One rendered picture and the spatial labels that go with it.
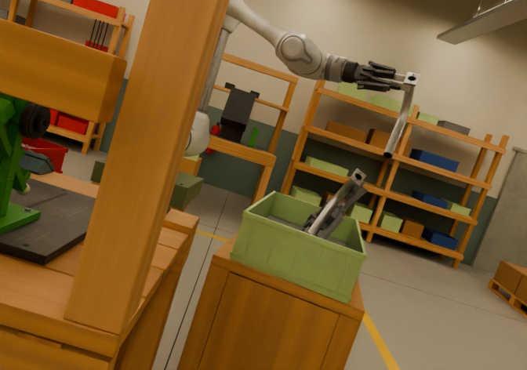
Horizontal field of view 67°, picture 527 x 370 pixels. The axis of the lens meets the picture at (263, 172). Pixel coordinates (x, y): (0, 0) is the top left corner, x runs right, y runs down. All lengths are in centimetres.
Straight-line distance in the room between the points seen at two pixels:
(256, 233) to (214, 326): 35
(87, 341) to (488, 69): 731
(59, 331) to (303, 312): 83
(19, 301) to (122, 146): 29
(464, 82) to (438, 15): 116
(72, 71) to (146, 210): 21
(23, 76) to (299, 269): 98
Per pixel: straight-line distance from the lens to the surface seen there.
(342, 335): 138
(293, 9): 679
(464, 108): 739
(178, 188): 151
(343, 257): 130
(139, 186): 60
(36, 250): 86
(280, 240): 130
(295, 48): 127
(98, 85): 56
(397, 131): 140
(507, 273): 646
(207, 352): 148
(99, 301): 67
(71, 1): 677
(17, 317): 73
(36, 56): 59
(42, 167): 135
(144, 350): 141
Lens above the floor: 125
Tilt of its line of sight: 7 degrees down
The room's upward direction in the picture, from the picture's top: 18 degrees clockwise
